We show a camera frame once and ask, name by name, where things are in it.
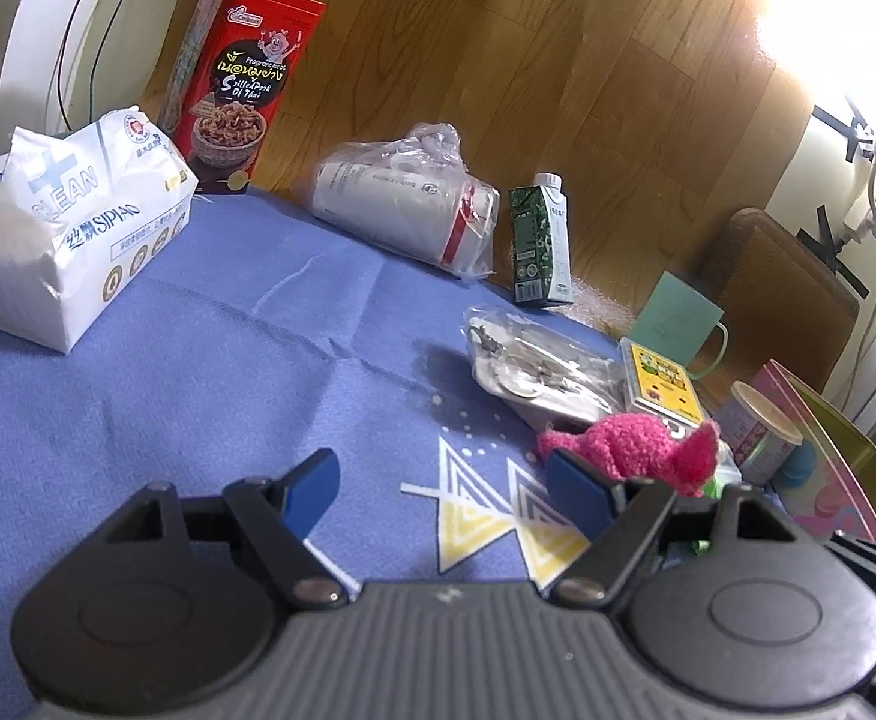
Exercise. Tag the clear bag of keys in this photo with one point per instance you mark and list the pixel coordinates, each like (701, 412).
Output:
(535, 375)

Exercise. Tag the wood pattern board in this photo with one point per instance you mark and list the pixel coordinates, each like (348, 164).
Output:
(558, 52)

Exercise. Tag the pink plush toy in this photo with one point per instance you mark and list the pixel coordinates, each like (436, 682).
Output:
(633, 450)

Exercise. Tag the blue printed tablecloth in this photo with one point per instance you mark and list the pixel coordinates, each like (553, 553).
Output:
(220, 390)

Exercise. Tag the paper cups in plastic bag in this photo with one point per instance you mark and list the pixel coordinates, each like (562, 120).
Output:
(393, 202)

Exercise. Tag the black tape cross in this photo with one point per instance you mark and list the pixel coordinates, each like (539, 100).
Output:
(832, 251)

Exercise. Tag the black tape strip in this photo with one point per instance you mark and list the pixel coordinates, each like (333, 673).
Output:
(835, 124)

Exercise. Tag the small paper-label can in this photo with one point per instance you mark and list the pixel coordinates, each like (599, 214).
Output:
(757, 435)

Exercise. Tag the green drink carton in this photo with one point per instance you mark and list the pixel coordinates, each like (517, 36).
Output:
(539, 240)

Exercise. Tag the blue round lid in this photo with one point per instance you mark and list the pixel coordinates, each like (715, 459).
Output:
(798, 469)

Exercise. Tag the yellow card box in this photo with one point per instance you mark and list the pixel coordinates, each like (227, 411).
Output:
(659, 382)

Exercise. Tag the pink tin box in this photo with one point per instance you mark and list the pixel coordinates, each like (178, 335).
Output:
(850, 480)

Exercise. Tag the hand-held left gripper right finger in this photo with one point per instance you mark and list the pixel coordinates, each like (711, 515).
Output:
(577, 491)

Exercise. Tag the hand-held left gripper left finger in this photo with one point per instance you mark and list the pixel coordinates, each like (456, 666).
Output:
(310, 491)

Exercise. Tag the red snack box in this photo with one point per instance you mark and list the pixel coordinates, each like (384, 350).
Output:
(250, 90)

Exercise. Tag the pale green mug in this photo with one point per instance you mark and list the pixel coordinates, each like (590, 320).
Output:
(674, 319)

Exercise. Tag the white tissue pack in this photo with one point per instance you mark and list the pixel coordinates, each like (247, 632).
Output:
(70, 255)

